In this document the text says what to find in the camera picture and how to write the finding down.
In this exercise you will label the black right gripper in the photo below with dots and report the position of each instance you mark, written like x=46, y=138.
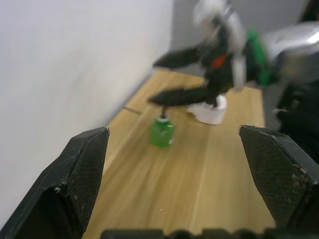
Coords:
x=219, y=74

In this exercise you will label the green liquid bottle with wick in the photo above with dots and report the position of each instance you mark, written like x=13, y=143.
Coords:
x=161, y=133

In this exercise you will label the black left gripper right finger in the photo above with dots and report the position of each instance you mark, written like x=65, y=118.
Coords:
x=279, y=169

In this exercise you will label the green plastic object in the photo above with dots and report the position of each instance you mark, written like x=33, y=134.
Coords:
x=259, y=57

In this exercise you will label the dark robot body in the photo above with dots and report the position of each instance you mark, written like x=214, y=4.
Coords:
x=299, y=112

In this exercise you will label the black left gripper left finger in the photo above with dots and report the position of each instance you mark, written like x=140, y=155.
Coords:
x=62, y=179

